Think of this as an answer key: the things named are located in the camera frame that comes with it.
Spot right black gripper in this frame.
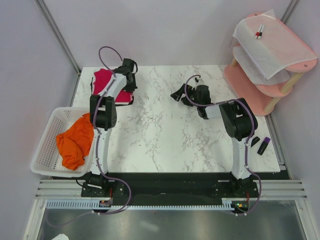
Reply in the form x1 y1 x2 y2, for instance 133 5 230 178
170 83 201 108

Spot magenta t shirt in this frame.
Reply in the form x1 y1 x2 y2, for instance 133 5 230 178
93 68 126 101

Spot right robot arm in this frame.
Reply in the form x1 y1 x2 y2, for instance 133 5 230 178
170 83 258 197

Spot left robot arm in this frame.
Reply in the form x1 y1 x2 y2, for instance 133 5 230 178
89 58 138 175

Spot paper sheets on shelf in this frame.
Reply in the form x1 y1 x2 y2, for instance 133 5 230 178
232 46 291 86

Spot pink tiered shelf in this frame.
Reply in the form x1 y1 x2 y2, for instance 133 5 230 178
224 12 318 116

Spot green highlighter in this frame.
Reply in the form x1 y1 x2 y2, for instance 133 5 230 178
250 136 261 147

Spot purple highlighter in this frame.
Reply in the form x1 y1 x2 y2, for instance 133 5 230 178
257 137 271 156

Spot red capped marker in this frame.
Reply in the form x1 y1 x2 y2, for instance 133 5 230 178
254 24 263 39

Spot black capped marker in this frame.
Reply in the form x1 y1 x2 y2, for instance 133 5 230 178
257 24 265 40

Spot orange t shirt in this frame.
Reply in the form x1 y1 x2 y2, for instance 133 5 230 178
55 112 94 171

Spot white foam sheet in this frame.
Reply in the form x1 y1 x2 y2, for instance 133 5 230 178
233 9 317 80

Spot white plastic basket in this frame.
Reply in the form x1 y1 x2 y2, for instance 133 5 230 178
30 106 92 178

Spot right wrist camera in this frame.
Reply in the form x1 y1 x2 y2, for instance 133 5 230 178
194 77 205 85

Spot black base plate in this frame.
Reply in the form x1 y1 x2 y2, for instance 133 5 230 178
81 172 259 199

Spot white cable duct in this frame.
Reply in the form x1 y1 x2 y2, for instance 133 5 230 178
45 199 235 211

